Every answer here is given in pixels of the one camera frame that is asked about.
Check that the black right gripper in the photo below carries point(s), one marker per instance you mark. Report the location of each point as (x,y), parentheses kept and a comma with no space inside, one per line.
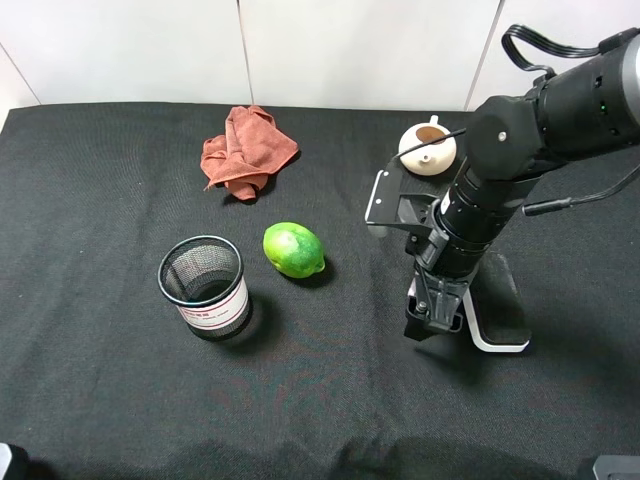
(444,267)

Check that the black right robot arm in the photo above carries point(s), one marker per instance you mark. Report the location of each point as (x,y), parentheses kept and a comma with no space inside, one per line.
(584,102)

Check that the black and white board eraser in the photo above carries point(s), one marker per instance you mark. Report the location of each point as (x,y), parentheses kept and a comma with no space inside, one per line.
(493,309)

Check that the green lime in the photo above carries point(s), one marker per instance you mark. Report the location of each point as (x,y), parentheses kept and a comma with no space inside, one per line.
(293,250)

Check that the cream ceramic teapot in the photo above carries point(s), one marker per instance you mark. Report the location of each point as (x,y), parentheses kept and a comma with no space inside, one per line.
(432,159)

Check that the black mesh pen cup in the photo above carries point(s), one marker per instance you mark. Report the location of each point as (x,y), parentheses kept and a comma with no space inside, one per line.
(203,277)

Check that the grey base part right corner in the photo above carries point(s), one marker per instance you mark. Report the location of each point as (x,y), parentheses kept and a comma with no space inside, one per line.
(616,467)

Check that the crumpled red-brown cloth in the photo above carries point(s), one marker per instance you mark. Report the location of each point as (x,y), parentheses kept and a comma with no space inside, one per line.
(251,150)

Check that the black tablecloth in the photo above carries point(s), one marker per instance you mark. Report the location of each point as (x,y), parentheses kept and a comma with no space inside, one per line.
(102,379)

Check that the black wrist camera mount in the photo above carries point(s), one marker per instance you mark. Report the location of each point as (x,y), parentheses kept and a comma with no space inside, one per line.
(401,200)

